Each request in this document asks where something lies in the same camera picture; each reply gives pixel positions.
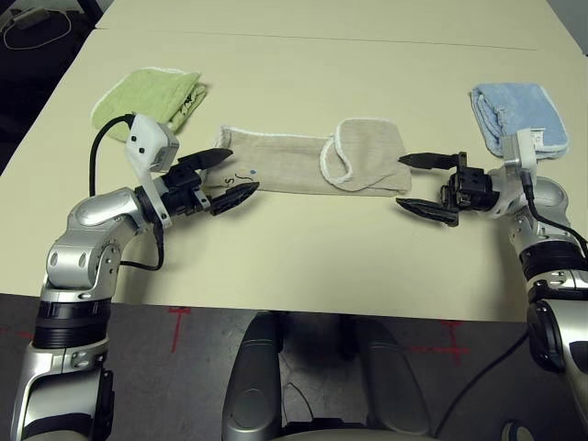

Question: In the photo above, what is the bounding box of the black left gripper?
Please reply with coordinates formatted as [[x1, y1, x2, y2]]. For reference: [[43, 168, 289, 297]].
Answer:
[[161, 149, 261, 217]]

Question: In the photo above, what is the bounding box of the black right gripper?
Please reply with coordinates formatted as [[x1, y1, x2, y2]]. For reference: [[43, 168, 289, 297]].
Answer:
[[395, 151, 500, 227]]

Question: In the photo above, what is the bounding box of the beige towel with white trim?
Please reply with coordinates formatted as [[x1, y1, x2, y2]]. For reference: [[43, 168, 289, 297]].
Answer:
[[201, 117, 413, 197]]

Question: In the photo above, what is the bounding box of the folded green towel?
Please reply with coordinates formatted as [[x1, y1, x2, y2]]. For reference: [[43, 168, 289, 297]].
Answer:
[[90, 67, 209, 144]]

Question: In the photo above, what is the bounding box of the folded blue towel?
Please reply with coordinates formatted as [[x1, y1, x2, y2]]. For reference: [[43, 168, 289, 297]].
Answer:
[[469, 82, 571, 162]]

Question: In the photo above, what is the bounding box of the white power adapter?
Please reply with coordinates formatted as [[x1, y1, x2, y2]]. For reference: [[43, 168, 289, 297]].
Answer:
[[11, 11, 51, 31]]

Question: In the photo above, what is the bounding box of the dark sneaker shoe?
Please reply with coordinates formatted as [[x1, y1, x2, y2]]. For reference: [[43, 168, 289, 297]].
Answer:
[[500, 420, 529, 441]]

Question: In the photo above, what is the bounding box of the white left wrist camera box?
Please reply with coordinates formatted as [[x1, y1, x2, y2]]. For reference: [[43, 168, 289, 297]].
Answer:
[[123, 114, 181, 229]]

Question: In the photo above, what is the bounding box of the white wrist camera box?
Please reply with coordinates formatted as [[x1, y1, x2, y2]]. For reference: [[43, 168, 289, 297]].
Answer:
[[500, 130, 539, 217], [123, 114, 181, 229]]

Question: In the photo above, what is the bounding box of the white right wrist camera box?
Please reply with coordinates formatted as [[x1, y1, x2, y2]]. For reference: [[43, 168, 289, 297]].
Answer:
[[500, 130, 539, 217]]

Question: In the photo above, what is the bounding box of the black left camera cable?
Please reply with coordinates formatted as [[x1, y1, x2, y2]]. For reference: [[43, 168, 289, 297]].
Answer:
[[89, 114, 165, 272]]

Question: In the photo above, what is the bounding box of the black stand post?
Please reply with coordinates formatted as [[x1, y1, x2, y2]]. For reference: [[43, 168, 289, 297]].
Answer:
[[339, 316, 357, 362], [270, 311, 288, 355]]

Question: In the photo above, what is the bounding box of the black table frame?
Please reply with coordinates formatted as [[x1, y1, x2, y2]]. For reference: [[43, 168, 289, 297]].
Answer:
[[77, 0, 105, 28]]

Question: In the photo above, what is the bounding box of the white floor cable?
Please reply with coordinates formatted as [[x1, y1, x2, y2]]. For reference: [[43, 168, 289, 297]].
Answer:
[[2, 6, 73, 51]]

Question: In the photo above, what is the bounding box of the thin dark floor cable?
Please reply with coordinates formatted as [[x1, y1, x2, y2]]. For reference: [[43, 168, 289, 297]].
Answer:
[[282, 380, 318, 424]]

